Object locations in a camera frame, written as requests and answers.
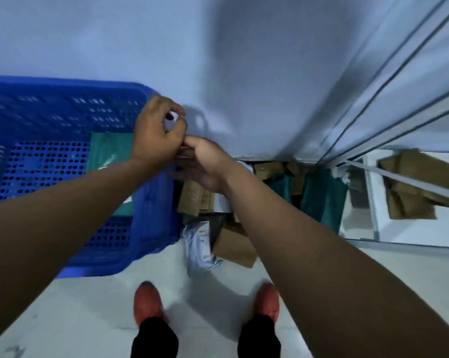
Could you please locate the person's right forearm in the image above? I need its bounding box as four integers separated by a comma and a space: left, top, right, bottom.
221, 163, 449, 358

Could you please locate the person's left forearm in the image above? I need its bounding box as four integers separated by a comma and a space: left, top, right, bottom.
0, 156, 173, 351

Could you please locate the person's left red shoe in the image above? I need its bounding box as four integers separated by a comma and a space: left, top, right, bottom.
134, 281, 166, 328

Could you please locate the crumpled brown paper parcel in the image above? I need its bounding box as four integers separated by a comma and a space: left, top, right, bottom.
383, 179, 449, 220

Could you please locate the tall brown cardboard parcel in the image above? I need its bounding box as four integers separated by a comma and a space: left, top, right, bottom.
177, 179, 207, 217

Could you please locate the white metal shelf rack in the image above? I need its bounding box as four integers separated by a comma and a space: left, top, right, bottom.
334, 148, 449, 250

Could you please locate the person's right red shoe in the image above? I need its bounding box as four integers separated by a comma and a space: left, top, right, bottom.
254, 282, 281, 325

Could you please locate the narrow brown cardboard parcel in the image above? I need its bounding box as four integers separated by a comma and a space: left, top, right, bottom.
286, 162, 305, 196

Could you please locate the grey poly mailer parcel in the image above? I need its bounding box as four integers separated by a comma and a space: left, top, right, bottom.
183, 221, 225, 277

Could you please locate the grey flat parcel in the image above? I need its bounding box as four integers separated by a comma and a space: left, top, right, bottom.
348, 168, 370, 209

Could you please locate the wide brown paper parcel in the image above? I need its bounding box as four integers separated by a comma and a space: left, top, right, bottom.
377, 150, 449, 191

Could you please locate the person's red shoe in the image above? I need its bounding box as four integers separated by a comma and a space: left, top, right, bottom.
134, 281, 166, 328
254, 282, 281, 325

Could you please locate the green poly mailer parcel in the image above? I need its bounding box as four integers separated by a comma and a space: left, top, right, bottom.
86, 132, 136, 217

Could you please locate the person's left black trouser leg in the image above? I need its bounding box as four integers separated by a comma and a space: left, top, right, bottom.
130, 317, 179, 358

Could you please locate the large green poly bag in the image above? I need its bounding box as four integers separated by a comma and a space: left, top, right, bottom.
301, 168, 349, 235

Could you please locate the small green poly bag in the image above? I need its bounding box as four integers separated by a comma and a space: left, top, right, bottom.
265, 173, 293, 204

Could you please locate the black poly mailer parcel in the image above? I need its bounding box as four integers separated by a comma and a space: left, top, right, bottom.
181, 213, 229, 236

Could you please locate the small brown cardboard parcel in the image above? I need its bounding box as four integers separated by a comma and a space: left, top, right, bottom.
253, 162, 287, 180

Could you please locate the person's left hand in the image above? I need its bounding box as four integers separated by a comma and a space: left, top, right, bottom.
131, 95, 188, 170

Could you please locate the person's right black trouser leg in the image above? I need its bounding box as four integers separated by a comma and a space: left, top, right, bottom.
237, 315, 282, 358

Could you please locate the person's black trouser leg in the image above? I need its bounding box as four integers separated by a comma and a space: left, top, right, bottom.
130, 317, 179, 358
237, 315, 282, 358

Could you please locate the blue perforated plastic crate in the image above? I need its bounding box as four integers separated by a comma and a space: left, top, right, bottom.
0, 74, 184, 279

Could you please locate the person's right hand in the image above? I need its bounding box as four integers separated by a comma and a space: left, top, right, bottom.
170, 135, 241, 195

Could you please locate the flat brown cardboard box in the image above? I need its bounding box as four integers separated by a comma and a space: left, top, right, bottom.
211, 223, 258, 269

